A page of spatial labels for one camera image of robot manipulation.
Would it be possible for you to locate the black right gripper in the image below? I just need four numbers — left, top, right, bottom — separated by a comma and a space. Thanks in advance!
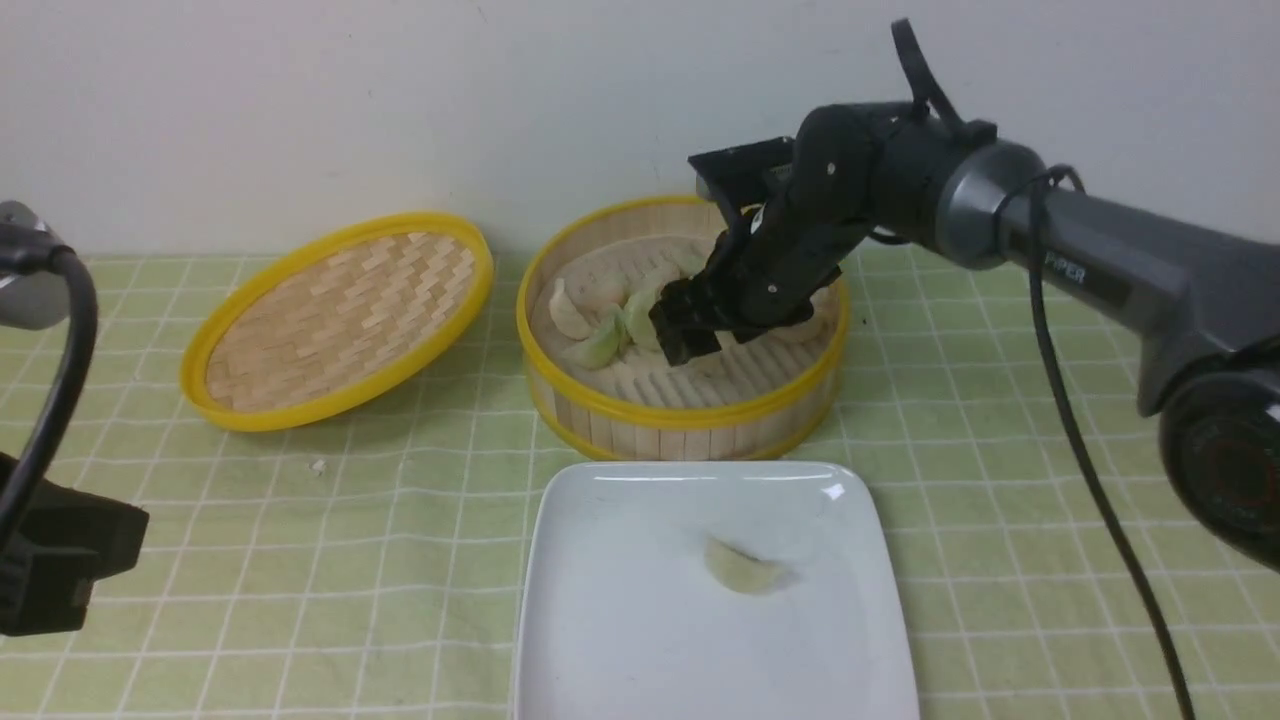
649, 186, 870, 366

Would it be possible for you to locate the white dumpling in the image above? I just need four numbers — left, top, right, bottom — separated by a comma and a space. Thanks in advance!
703, 536, 788, 596
548, 278, 594, 341

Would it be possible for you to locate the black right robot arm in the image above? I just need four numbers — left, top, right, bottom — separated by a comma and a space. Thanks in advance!
650, 102, 1279, 568

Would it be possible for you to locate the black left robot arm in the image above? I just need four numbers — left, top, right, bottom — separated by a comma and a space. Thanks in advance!
1, 200, 148, 637

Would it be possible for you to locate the white square plate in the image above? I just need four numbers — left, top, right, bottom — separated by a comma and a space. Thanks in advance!
511, 460, 922, 719

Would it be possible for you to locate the green dumpling centre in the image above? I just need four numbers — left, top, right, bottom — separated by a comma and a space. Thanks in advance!
623, 286, 660, 352

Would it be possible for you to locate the green dumpling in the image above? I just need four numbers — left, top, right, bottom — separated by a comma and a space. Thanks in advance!
623, 286, 660, 352
562, 307, 628, 372

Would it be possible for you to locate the green dumpling front left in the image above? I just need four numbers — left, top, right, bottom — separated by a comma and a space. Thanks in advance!
562, 307, 628, 372

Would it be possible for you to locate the bamboo steamer basket yellow rim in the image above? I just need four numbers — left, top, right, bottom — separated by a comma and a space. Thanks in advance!
516, 196, 851, 461

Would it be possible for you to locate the bamboo steamer lid yellow rim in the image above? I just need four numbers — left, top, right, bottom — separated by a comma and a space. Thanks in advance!
179, 211, 495, 433

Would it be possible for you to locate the green checkered tablecloth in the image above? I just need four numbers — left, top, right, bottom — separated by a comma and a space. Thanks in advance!
0, 243, 1280, 720

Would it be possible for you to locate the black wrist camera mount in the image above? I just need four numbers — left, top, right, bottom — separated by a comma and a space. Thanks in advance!
687, 136, 794, 213

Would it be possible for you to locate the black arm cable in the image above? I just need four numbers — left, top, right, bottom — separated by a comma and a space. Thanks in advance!
890, 18, 1198, 720
0, 222, 99, 561

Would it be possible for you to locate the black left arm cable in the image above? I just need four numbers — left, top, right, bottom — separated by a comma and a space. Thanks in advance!
0, 222, 99, 561

